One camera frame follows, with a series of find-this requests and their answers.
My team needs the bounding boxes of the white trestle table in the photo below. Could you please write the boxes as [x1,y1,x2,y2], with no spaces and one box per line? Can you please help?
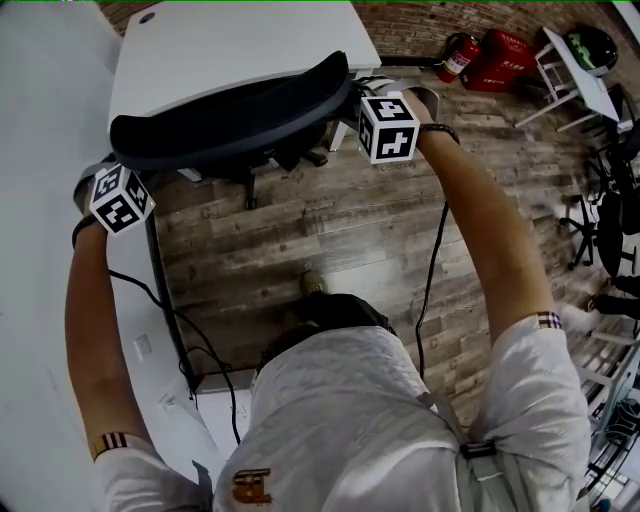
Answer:
[514,27,622,134]

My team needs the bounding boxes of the hand-held gripper cable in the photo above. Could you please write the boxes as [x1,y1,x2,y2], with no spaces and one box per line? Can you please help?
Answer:
[415,199,451,386]
[107,269,242,446]

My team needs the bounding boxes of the black wrist strap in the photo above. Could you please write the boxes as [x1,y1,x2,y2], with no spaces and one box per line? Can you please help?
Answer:
[71,217,101,251]
[418,122,461,146]

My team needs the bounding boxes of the black swivel chair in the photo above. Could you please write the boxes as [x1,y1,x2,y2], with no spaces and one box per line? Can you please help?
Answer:
[558,144,640,277]

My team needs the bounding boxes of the black and green helmet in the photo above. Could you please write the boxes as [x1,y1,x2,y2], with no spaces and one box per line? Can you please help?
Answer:
[564,27,619,77]

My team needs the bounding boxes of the grey shoulder strap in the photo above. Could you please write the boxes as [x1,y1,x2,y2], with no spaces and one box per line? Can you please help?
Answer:
[417,392,531,512]

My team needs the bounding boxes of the person's white shirt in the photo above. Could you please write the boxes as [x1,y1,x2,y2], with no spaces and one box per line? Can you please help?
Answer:
[93,314,592,512]

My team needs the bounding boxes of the black mesh office chair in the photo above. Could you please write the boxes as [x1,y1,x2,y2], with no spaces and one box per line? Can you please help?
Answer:
[109,49,356,211]

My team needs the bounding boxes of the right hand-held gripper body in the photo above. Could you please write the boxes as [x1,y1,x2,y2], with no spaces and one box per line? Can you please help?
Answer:
[349,74,442,166]

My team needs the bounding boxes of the person's left forearm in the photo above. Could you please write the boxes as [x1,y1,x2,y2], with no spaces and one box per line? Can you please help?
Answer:
[64,219,154,454]

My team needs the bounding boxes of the person's dark trousers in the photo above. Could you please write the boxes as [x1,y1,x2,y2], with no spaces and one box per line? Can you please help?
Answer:
[257,292,399,374]

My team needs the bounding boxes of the red fire extinguisher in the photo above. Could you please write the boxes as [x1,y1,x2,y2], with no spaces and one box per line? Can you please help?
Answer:
[434,32,481,84]

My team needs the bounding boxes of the left hand-held gripper cable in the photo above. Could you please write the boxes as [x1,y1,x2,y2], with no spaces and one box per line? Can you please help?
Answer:
[107,269,242,446]

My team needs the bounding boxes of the person's right shoe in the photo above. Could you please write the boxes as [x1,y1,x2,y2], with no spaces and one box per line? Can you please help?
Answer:
[298,269,329,296]

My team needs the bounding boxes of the white desk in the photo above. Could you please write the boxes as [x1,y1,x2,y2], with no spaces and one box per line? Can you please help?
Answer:
[107,0,384,184]

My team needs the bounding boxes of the person's right forearm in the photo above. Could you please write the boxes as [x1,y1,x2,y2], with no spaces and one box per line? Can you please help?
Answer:
[417,127,557,351]

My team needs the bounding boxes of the white metal rack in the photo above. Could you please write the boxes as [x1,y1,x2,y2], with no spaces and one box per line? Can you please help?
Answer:
[574,324,640,506]

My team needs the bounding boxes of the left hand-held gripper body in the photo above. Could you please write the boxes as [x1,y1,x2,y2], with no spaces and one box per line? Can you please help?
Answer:
[73,155,158,237]

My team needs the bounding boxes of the red metal cabinet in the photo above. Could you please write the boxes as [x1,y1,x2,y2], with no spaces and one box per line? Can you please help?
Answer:
[459,27,539,94]

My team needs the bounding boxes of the right hand-held gripper cable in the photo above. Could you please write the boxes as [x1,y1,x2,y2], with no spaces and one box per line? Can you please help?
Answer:
[415,199,451,386]

